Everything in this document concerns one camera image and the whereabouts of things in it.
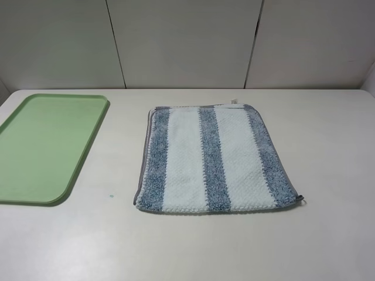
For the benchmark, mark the green plastic tray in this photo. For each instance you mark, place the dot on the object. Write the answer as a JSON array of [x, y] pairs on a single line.
[[44, 144]]

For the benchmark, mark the blue white striped towel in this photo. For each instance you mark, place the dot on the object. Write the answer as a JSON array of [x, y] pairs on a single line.
[[211, 159]]

